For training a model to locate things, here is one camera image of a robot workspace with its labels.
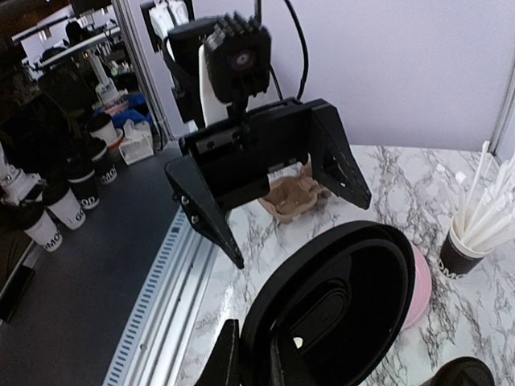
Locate white wrapped straws bundle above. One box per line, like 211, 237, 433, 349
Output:
451, 141, 514, 254

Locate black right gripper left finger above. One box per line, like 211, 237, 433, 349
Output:
195, 319, 240, 386

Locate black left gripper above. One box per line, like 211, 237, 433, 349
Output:
164, 17, 372, 269

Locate black cup holding straws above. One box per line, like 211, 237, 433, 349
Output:
438, 217, 494, 280

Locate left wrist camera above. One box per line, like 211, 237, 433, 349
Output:
198, 12, 271, 127

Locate black plastic cup lid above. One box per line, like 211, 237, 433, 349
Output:
240, 220, 415, 385

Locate brown cardboard cup carrier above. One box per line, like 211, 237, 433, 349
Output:
258, 161, 332, 224

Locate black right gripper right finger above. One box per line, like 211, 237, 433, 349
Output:
270, 337, 318, 386

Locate background paper cups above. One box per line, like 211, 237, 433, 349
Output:
1, 137, 117, 253

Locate pink round plate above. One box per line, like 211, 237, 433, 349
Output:
401, 244, 432, 331

